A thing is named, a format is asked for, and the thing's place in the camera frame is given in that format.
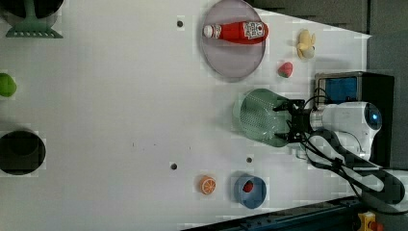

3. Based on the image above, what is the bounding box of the red ketchup bottle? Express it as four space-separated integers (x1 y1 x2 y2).
203 21 268 45

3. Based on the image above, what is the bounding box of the orange slice toy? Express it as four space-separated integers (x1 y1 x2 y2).
199 175 217 195

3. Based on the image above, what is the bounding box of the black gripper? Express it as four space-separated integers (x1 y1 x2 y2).
273 100 312 143

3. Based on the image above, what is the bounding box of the yellow red emergency button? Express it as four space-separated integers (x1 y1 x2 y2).
358 212 384 231

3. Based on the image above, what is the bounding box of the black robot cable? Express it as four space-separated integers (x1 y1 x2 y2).
299 87 408 216

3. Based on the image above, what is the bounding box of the green plastic strainer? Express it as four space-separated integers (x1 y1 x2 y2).
232 89 292 147

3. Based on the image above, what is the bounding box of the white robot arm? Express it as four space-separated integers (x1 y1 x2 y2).
274 100 407 208

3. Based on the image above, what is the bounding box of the grey round plate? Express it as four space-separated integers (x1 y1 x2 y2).
201 0 268 82

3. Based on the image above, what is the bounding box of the green toy fruit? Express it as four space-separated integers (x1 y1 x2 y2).
0 73 17 97

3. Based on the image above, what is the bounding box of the black toaster oven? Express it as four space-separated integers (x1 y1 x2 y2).
316 71 395 167

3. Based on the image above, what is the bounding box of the green spatula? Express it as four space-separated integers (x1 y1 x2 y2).
6 0 63 39

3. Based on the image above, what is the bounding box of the blue bowl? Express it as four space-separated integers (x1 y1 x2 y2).
233 174 267 209

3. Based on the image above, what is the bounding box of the small strawberry in bowl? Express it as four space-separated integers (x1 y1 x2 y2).
242 181 253 193

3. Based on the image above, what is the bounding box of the peeled toy banana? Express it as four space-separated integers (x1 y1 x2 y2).
296 30 316 60

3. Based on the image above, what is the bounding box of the red toy strawberry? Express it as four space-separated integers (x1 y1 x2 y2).
278 62 293 78

